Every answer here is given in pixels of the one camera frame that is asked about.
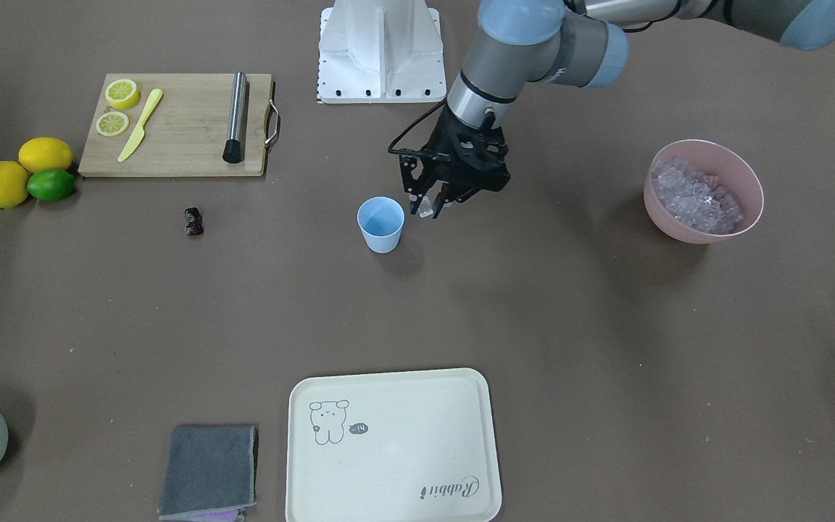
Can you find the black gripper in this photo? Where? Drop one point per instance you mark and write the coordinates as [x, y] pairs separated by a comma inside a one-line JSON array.
[[449, 135]]

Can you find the clear ice cube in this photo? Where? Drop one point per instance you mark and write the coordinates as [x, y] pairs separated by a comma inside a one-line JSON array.
[[425, 209]]

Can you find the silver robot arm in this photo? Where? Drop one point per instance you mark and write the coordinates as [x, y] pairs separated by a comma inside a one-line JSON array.
[[574, 43]]

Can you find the light blue plastic cup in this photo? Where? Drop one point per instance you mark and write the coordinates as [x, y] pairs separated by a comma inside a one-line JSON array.
[[381, 220]]

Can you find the pile of ice cubes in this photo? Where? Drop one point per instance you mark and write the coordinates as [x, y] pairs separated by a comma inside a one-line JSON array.
[[695, 198]]

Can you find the steel muddler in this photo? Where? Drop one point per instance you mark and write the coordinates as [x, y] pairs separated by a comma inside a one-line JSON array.
[[233, 150]]

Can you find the cream rabbit tray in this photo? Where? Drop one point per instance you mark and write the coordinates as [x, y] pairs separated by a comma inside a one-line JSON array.
[[403, 446]]

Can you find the wooden cutting board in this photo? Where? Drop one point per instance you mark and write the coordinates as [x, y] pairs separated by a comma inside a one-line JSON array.
[[185, 136]]

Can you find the pink bowl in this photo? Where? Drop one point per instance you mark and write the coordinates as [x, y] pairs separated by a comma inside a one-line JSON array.
[[734, 173]]

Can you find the yellow plastic knife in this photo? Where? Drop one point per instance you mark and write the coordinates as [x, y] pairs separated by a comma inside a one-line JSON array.
[[139, 130]]

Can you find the lemon slice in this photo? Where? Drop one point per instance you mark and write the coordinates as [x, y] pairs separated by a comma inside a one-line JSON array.
[[123, 93], [112, 124]]

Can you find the grey folded cloth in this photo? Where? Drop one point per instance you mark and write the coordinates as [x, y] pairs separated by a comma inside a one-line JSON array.
[[210, 473]]

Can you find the green lime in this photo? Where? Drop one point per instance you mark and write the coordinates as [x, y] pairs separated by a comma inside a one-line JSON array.
[[51, 184]]

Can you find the yellow lemon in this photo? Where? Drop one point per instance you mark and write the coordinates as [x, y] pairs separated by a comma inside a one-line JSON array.
[[13, 184], [45, 153]]

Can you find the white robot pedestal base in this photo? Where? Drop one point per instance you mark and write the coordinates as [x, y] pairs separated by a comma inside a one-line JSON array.
[[380, 52]]

